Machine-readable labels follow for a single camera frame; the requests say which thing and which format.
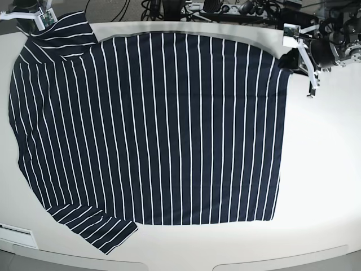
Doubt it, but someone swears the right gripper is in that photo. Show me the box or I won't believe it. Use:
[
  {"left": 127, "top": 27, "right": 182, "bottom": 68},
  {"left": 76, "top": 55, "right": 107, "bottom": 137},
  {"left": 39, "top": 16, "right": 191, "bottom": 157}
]
[{"left": 17, "top": 19, "right": 38, "bottom": 34}]

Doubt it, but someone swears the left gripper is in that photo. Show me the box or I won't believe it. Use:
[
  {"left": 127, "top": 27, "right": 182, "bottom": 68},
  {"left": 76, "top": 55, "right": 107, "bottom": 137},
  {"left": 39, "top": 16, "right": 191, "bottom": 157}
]
[{"left": 310, "top": 39, "right": 340, "bottom": 69}]

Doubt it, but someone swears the navy white striped T-shirt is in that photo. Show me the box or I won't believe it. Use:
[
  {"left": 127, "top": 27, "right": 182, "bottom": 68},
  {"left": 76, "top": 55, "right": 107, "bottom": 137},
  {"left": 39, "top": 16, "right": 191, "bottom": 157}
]
[{"left": 8, "top": 12, "right": 290, "bottom": 254}]

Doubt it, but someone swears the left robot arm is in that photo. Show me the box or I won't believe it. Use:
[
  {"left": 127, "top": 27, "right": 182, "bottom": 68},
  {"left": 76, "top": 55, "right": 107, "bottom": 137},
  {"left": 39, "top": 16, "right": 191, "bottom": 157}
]
[{"left": 310, "top": 5, "right": 360, "bottom": 69}]

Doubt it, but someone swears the white power strip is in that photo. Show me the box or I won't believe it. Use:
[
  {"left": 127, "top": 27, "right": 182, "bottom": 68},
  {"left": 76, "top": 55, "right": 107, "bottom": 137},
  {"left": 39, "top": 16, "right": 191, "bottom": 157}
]
[{"left": 219, "top": 3, "right": 267, "bottom": 18}]

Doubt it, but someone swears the black equipment stand background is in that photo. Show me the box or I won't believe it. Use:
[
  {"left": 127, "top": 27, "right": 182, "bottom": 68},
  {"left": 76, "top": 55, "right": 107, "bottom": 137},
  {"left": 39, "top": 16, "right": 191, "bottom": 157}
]
[{"left": 161, "top": 0, "right": 186, "bottom": 21}]

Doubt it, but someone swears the white label sticker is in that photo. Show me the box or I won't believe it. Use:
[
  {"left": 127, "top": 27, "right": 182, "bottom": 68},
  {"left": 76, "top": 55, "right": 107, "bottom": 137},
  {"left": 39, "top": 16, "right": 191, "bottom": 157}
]
[{"left": 0, "top": 223, "right": 38, "bottom": 249}]

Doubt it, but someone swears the black cable bundle background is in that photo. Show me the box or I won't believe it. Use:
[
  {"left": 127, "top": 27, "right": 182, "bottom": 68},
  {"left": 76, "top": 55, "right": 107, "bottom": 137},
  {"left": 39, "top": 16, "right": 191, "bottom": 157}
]
[{"left": 140, "top": 0, "right": 164, "bottom": 21}]

